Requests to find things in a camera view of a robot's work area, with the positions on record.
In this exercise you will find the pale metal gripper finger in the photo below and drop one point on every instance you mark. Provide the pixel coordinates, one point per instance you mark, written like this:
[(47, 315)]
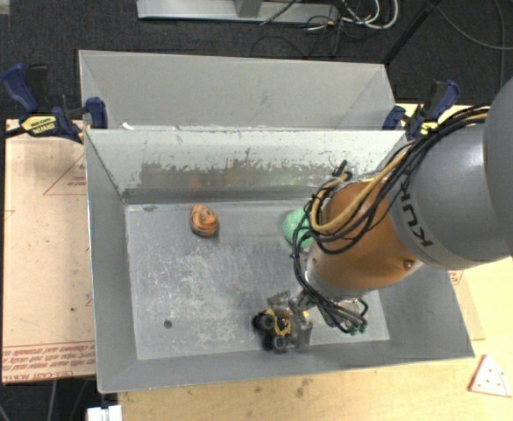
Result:
[(279, 301), (303, 335)]

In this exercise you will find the yellow toy vehicle black wheels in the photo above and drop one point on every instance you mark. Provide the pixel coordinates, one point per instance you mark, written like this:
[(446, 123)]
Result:
[(277, 325)]

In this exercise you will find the green ball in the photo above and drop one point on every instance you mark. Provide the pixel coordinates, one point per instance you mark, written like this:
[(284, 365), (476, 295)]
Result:
[(292, 227)]

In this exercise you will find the grey metal bin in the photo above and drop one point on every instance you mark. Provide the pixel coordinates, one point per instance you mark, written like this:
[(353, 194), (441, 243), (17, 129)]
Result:
[(203, 287)]

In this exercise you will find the orange striped toy animal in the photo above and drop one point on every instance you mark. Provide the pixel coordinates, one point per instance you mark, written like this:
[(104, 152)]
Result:
[(203, 221)]

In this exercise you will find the white triangular pad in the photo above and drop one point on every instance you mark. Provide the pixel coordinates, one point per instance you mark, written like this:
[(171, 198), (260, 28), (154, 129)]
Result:
[(489, 380)]

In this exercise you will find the brown cardboard board red print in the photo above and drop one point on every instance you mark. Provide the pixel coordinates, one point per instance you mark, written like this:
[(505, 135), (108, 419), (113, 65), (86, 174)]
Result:
[(45, 252)]

